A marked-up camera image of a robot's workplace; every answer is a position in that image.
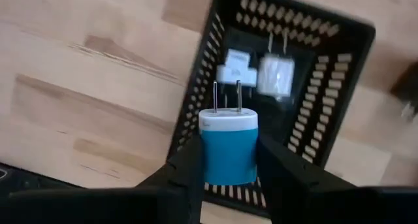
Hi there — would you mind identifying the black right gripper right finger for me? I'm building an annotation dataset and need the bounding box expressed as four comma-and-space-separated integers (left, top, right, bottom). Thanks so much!
256, 135, 357, 224

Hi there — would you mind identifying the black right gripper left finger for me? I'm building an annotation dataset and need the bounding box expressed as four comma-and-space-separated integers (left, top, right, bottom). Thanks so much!
135, 135, 205, 224

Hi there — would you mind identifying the teal and white charger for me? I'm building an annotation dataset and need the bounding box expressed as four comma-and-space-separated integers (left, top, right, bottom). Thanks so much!
198, 80, 259, 186

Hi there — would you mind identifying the white square adapter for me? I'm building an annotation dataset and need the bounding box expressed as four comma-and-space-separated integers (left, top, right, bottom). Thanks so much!
215, 48, 259, 88

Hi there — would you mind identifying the black plastic basket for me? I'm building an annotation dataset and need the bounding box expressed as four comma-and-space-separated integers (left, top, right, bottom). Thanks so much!
166, 0, 376, 218

